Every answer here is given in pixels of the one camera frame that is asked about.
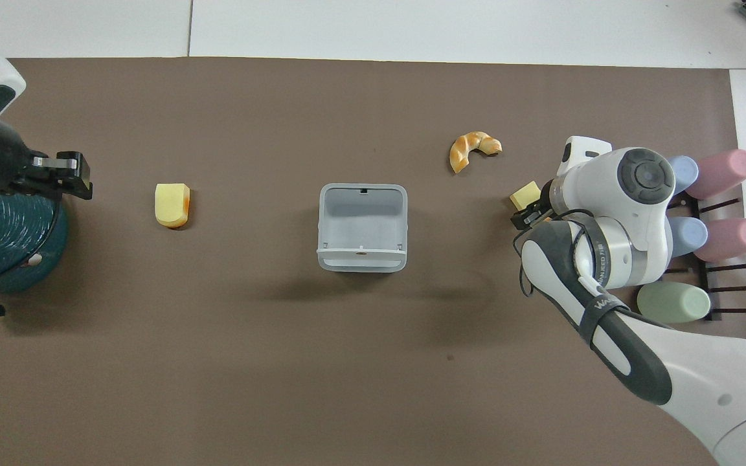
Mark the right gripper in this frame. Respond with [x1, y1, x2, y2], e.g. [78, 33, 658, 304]
[511, 181, 554, 231]

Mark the blue cup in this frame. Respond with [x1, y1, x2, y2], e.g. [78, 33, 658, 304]
[666, 155, 700, 195]
[669, 216, 710, 258]

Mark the golden croissant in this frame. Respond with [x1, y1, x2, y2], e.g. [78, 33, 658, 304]
[449, 131, 503, 174]

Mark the green cup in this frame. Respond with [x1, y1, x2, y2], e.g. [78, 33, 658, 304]
[636, 282, 712, 324]

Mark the pink cup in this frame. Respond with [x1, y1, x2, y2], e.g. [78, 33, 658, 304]
[694, 217, 746, 263]
[686, 149, 746, 200]

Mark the black cup rack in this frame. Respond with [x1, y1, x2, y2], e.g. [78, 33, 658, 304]
[670, 193, 746, 322]

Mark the grey plastic bin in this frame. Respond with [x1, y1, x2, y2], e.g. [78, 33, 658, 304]
[317, 183, 409, 273]

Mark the small yellow block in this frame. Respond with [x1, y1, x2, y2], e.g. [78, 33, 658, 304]
[509, 182, 541, 212]

